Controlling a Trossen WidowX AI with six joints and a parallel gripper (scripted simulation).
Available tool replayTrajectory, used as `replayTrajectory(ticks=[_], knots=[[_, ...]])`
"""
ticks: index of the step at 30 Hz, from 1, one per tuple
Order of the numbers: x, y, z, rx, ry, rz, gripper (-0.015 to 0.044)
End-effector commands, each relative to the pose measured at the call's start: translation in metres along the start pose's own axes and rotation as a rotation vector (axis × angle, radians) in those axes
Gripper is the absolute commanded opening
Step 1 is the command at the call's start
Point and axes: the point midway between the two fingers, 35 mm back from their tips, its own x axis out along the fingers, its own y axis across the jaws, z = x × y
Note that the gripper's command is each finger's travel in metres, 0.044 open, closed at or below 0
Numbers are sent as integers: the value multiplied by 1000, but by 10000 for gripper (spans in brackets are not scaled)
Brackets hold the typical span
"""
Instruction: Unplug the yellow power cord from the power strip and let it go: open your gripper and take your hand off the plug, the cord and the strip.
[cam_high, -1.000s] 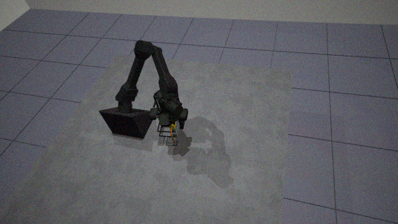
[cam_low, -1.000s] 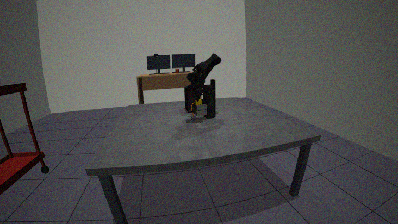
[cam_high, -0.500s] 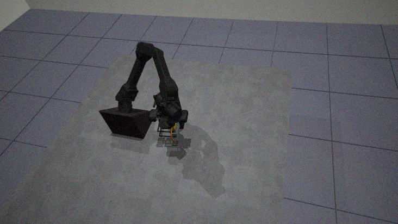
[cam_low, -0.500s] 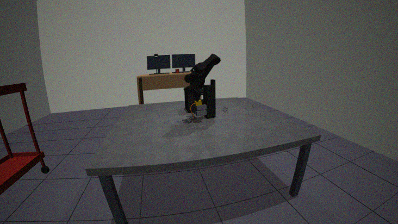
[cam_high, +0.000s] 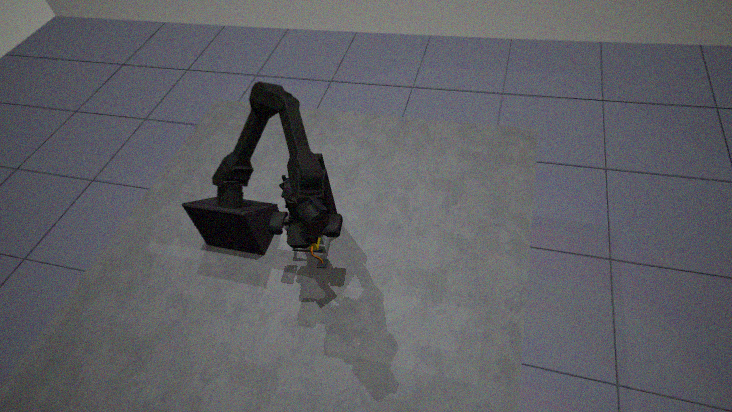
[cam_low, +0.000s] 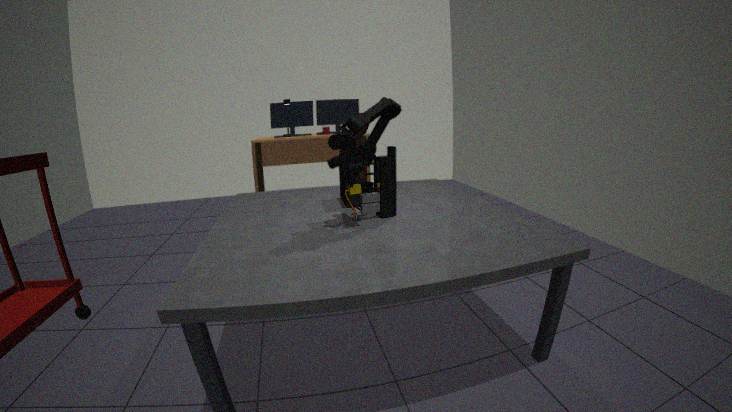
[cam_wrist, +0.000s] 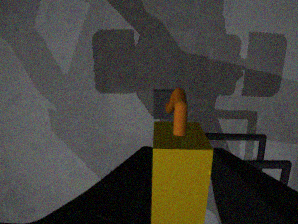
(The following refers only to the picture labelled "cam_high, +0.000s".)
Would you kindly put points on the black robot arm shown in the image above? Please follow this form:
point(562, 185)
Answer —
point(304, 169)

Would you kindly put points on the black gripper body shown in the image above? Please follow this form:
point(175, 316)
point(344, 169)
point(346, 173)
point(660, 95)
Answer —
point(277, 221)

